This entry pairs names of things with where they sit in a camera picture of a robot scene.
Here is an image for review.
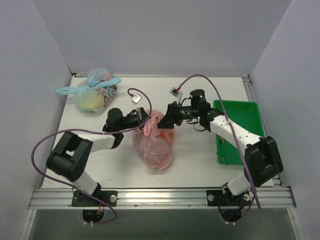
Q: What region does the pink plastic bag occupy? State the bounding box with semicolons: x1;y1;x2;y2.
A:
132;109;175;170

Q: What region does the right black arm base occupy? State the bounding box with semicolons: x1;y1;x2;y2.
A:
206;188;251;207

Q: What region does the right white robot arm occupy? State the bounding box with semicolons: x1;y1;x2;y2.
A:
157;88;284;205

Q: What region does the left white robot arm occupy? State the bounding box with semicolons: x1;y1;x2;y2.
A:
46;107;149;206

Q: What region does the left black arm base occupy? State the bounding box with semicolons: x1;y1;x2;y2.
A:
71;187;118;207

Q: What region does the blue tied plastic bag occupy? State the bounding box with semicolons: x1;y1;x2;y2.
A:
56;68;122;114

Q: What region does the green plastic tray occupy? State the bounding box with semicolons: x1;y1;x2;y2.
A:
212;99;266;166

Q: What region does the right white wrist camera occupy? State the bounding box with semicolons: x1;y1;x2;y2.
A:
169;86;183;104

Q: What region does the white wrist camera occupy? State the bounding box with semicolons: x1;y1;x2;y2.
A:
131;93;142;110
169;86;183;104

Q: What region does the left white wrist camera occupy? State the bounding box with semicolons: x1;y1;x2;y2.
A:
131;93;142;110

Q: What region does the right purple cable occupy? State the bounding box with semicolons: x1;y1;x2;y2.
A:
176;74;262;223

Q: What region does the aluminium front rail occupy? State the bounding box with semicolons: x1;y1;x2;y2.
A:
28;186;297;210

